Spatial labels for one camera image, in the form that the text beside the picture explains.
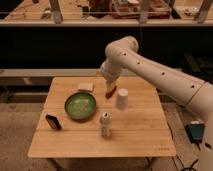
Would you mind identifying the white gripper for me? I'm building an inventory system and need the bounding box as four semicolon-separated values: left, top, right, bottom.
100;67;120;92

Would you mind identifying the red sausage toy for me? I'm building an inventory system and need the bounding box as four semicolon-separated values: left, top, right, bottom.
105;86;117;99

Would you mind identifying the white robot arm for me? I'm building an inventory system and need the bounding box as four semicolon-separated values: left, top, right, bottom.
100;36;213;171

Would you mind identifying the black power box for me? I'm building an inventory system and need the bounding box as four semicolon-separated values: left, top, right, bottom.
185;124;205;143

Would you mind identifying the black floor cable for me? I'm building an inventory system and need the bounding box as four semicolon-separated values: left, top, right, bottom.
169;124;213;171

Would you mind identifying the green ceramic bowl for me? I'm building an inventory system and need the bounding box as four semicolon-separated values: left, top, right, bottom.
64;92;96;120

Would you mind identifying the wooden table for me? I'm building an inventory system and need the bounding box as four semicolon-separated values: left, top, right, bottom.
28;77;176;158

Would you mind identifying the beige sponge block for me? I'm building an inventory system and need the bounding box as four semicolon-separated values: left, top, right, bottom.
78;82;94;92

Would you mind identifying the long background shelf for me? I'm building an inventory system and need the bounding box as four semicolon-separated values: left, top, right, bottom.
0;0;213;78

